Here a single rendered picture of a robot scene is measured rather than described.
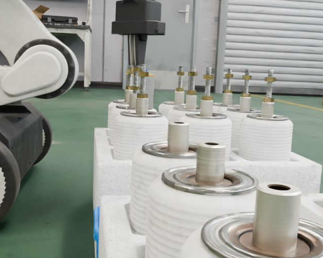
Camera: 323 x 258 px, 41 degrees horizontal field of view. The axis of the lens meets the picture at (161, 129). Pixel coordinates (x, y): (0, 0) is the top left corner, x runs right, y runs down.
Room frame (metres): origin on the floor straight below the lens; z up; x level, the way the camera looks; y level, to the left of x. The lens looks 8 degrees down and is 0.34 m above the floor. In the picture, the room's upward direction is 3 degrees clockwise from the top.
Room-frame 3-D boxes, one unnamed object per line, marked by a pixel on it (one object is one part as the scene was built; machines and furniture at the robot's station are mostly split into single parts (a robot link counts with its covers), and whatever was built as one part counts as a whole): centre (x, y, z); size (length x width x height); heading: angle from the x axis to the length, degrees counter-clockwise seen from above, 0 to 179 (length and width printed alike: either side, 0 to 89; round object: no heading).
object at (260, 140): (0.80, -0.20, 0.16); 0.10 x 0.10 x 0.18
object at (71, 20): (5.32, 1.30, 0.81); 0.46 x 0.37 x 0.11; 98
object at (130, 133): (0.75, 0.04, 0.16); 0.10 x 0.10 x 0.18
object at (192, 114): (0.77, -0.08, 0.25); 0.08 x 0.08 x 0.01
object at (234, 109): (0.91, -0.18, 0.25); 0.08 x 0.08 x 0.01
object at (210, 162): (0.33, -0.04, 0.26); 0.02 x 0.02 x 0.03
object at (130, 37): (0.88, 0.07, 0.37); 0.03 x 0.02 x 0.06; 143
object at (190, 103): (0.89, -0.06, 0.26); 0.02 x 0.02 x 0.03
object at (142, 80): (0.75, 0.04, 0.30); 0.01 x 0.01 x 0.08
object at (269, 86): (0.80, -0.20, 0.30); 0.01 x 0.01 x 0.08
